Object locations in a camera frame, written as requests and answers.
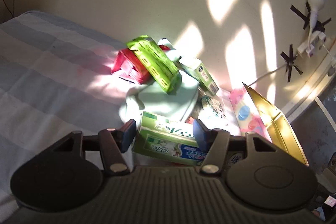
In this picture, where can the red carton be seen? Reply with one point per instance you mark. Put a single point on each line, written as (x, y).
(127, 66)

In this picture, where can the patterned clear packet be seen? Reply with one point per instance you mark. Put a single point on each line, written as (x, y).
(213, 108)

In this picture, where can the white power strip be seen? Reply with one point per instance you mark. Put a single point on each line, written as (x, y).
(311, 44)

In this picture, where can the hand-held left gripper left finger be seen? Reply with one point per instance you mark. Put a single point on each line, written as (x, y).
(128, 134)

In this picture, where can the black tape strip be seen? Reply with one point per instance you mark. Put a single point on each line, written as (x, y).
(295, 69)
(323, 22)
(297, 12)
(290, 61)

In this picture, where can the pink packet with blue dot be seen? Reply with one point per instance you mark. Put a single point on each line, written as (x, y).
(246, 114)

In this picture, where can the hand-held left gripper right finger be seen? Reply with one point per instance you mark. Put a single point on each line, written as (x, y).
(199, 135)

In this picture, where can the gold open box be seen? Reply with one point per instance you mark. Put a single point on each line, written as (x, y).
(279, 127)

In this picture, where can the small green white box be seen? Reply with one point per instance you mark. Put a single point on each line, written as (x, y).
(203, 74)

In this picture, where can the green white toothpaste box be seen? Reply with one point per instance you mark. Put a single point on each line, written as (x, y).
(164, 140)

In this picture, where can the bright green carton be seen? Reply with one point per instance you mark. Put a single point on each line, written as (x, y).
(155, 64)

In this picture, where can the white plush toy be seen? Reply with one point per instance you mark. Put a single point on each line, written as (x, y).
(168, 47)

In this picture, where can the striped bed sheet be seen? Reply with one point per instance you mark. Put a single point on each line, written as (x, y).
(42, 74)

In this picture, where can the white soft cloth bundle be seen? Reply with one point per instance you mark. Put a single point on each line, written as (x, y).
(164, 100)

